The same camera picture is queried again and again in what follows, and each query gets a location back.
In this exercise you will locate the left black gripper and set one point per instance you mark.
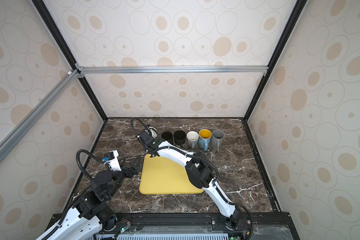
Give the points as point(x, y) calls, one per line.
point(134, 169)

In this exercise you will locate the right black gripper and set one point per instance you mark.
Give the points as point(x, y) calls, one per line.
point(143, 148)

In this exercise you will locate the black mug white base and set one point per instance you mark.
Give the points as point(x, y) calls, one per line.
point(179, 138)

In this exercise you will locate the small grey mug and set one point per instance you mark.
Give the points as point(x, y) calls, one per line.
point(192, 139)

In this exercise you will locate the blue mug yellow inside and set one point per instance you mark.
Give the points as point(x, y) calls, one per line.
point(204, 139)

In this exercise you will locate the large grey mug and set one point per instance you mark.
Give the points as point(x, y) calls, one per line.
point(217, 139)

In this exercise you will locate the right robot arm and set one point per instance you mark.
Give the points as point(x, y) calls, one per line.
point(202, 174)

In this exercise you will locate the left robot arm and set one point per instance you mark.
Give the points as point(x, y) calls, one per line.
point(90, 213)

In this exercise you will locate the yellow plastic tray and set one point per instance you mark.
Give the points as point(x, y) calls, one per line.
point(162, 176)

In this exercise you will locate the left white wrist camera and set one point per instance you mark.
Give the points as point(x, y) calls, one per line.
point(111, 161)

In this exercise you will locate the horizontal aluminium rail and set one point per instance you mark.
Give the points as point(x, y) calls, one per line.
point(175, 69)

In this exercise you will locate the left slanted aluminium rail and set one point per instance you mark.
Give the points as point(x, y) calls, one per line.
point(14, 137)

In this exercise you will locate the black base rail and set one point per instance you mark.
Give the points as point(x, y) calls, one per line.
point(206, 226)

